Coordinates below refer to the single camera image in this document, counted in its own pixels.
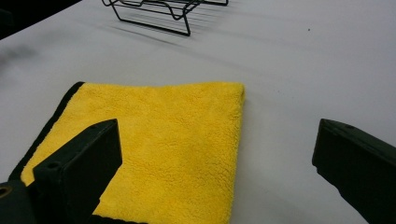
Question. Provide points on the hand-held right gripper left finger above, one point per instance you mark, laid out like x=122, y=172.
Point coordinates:
x=77, y=168

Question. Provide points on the yellow microfiber towel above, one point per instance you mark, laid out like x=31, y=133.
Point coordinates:
x=174, y=140

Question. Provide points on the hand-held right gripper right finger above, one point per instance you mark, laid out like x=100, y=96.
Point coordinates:
x=358, y=161

